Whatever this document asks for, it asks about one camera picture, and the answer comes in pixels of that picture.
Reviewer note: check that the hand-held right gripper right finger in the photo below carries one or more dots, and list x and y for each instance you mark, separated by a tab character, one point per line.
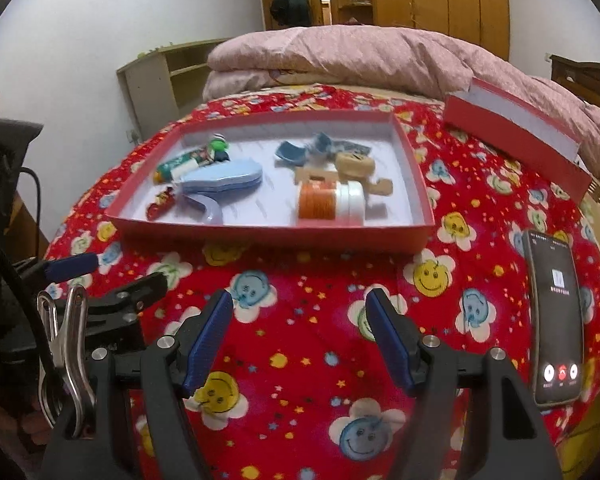
392	345

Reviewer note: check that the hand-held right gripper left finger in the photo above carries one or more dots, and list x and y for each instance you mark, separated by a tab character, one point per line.
205	345

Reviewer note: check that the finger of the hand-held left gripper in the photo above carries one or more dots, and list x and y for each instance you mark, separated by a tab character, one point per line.
130	295
72	266

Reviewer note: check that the small red charm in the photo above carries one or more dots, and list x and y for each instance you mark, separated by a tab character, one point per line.
160	205

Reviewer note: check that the green printed tube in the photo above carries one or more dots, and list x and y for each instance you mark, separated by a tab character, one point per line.
172	165

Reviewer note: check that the light blue plastic piece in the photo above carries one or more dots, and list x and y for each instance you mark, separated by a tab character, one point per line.
225	177

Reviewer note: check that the red cardboard box tray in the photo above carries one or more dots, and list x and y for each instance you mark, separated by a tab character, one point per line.
280	210

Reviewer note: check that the notched wooden block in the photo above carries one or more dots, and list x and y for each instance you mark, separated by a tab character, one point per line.
380	187

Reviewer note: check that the white bottle with orange label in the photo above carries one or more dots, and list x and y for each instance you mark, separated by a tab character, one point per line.
320	202

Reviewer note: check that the round wooden chess piece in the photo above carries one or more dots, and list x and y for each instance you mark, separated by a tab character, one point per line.
355	165

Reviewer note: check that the blue plastic scoop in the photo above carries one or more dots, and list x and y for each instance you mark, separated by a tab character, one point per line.
290	152

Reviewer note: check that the wooden cabinet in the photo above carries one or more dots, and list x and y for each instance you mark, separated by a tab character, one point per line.
32	220

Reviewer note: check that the metal spring clip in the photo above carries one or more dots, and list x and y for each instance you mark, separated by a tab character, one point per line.
72	360

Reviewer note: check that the red smiley printed blanket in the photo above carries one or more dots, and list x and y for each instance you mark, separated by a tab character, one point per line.
305	320

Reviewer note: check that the black smartphone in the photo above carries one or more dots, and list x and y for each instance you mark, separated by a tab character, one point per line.
555	310

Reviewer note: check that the beige shelf unit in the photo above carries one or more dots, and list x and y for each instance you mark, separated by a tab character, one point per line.
150	85

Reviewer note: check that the red cardboard box lid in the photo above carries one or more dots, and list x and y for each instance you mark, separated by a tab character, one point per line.
510	130

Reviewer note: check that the pink quilt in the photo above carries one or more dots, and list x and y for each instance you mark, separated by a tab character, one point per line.
380	60

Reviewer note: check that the dark wooden headboard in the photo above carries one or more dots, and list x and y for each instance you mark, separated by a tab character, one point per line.
590	80

